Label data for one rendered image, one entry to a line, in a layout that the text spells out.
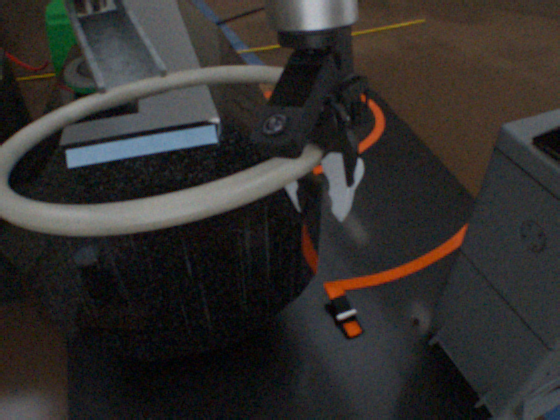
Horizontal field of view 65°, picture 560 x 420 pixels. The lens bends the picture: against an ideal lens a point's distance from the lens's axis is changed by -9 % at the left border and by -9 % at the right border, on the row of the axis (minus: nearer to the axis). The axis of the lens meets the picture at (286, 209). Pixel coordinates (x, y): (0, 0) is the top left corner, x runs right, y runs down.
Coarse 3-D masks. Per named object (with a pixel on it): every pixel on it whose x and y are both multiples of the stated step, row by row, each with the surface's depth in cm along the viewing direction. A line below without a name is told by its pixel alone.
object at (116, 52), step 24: (120, 0) 96; (72, 24) 94; (96, 24) 97; (120, 24) 97; (96, 48) 91; (120, 48) 91; (144, 48) 86; (96, 72) 78; (120, 72) 86; (144, 72) 86; (144, 96) 82
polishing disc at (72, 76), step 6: (78, 60) 120; (84, 60) 120; (66, 66) 117; (72, 66) 117; (78, 66) 117; (84, 66) 117; (66, 72) 115; (72, 72) 115; (78, 72) 114; (84, 72) 114; (66, 78) 113; (72, 78) 112; (78, 78) 112; (84, 78) 112; (90, 78) 112; (72, 84) 112; (78, 84) 110; (84, 84) 110; (90, 84) 110
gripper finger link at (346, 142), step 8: (344, 128) 46; (344, 136) 47; (352, 136) 47; (336, 144) 48; (344, 144) 47; (352, 144) 47; (344, 152) 48; (352, 152) 47; (344, 160) 48; (352, 160) 48; (344, 168) 49; (352, 168) 48; (352, 176) 49; (352, 184) 50
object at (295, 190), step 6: (294, 180) 53; (300, 180) 54; (288, 186) 54; (294, 186) 54; (300, 186) 54; (288, 192) 55; (294, 192) 54; (300, 192) 55; (294, 198) 55; (300, 198) 55; (300, 204) 55; (300, 210) 56
